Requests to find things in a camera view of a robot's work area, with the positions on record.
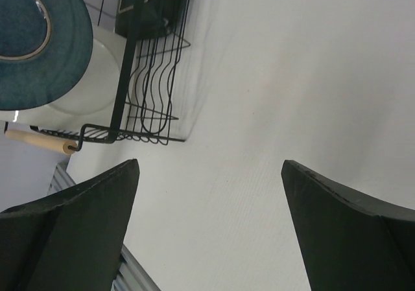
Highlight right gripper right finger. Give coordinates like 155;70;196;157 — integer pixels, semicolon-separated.
281;160;414;290

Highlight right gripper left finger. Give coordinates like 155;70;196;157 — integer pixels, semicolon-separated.
1;159;139;290

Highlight white square plate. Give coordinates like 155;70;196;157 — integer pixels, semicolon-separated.
1;26;126;132

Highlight dark blue round plate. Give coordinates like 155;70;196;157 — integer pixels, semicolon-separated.
1;0;93;111

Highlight black wire dish rack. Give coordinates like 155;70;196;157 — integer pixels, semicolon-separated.
3;0;202;156

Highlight black square dish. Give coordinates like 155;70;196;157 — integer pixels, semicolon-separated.
115;0;186;40

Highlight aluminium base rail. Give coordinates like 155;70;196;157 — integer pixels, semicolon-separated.
47;162;161;290

